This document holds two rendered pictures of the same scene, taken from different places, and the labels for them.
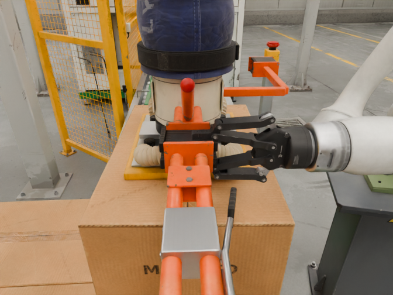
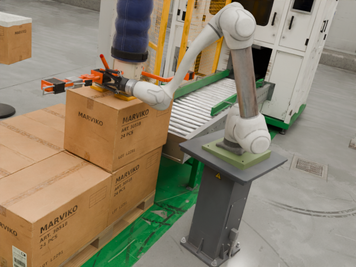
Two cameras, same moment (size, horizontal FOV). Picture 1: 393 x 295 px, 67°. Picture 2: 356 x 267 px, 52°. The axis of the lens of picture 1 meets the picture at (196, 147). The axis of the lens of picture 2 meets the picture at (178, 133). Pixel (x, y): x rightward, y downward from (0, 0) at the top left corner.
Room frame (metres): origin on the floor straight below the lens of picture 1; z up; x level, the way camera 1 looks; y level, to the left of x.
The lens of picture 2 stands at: (-1.11, -1.36, 1.70)
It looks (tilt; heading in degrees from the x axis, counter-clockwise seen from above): 24 degrees down; 27
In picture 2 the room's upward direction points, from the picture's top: 10 degrees clockwise
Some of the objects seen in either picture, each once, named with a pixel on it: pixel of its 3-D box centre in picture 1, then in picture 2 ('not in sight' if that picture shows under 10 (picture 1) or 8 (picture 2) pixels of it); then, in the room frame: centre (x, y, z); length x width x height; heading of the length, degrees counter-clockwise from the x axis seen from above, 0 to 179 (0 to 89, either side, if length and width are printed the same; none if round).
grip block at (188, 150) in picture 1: (188, 146); (100, 76); (0.46, 0.01, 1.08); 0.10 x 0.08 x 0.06; 92
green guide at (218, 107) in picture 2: not in sight; (244, 95); (2.61, -0.13, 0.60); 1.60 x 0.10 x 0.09; 3
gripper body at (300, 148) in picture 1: (279, 148); (122, 83); (0.45, -0.15, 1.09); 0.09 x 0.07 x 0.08; 93
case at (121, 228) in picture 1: (190, 202); (121, 118); (0.70, 0.02, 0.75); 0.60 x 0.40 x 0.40; 0
